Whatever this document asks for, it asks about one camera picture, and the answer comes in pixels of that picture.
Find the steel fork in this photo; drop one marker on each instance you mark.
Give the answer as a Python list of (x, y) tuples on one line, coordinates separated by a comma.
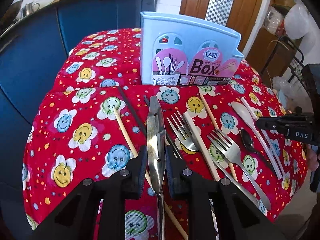
[(229, 148), (183, 133)]

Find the white plastic spoon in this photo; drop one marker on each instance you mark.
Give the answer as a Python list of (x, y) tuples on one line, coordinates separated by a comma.
[(243, 112)]

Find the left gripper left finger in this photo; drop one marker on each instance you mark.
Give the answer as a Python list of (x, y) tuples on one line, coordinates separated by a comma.
[(141, 169)]

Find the light blue utensil holder box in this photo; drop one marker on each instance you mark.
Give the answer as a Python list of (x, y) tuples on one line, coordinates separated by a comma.
[(179, 50)]

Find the black spoon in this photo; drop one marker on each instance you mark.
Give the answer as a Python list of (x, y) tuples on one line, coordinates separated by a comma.
[(248, 143)]

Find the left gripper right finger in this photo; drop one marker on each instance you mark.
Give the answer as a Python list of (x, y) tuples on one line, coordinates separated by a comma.
[(173, 175)]

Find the steel kettle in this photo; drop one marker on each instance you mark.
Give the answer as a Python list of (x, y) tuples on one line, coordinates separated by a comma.
[(30, 8)]

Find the blue kitchen cabinets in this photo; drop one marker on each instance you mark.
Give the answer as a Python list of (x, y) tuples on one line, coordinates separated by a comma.
[(32, 52)]

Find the black chopstick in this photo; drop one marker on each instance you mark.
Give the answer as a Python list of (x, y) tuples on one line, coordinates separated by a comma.
[(142, 126)]

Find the white plastic bag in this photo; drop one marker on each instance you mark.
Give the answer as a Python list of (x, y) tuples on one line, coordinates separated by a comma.
[(297, 22)]

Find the steel paring knife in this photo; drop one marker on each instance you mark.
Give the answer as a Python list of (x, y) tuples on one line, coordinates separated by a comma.
[(156, 150)]

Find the wooden door with glass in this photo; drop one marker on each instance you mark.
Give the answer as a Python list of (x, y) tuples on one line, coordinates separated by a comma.
[(239, 15)]

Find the cream white chopstick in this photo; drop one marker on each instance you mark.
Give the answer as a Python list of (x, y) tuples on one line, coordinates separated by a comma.
[(200, 144)]

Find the black wire rack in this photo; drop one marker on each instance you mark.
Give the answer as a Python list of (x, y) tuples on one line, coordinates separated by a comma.
[(282, 71)]

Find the red smiley flower tablecloth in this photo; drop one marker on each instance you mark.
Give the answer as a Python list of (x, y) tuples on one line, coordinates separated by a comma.
[(75, 134)]

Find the person's right hand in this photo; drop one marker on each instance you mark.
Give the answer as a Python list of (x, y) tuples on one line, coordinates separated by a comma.
[(311, 158)]

